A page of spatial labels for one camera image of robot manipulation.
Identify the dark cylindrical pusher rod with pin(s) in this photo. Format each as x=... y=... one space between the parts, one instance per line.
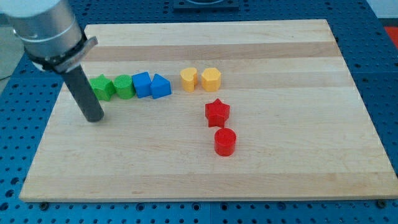
x=83 y=94

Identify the red cylinder block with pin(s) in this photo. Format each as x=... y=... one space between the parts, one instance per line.
x=225 y=141

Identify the wooden board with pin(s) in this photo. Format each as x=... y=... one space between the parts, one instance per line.
x=303 y=131

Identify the green star block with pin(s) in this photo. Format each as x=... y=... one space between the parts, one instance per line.
x=103 y=87

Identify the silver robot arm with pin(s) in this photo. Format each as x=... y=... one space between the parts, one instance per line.
x=50 y=33

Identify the red star block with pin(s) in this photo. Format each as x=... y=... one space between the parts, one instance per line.
x=217 y=113

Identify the blue cube block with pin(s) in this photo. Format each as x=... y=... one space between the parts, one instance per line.
x=142 y=83

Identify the green cylinder block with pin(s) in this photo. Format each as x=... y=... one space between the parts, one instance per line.
x=124 y=87

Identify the blue triangle block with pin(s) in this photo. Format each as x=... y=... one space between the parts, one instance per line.
x=160 y=87

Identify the yellow hexagon block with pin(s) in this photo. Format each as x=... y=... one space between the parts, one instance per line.
x=211 y=79

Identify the yellow heart block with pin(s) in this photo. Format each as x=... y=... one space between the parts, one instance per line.
x=189 y=78

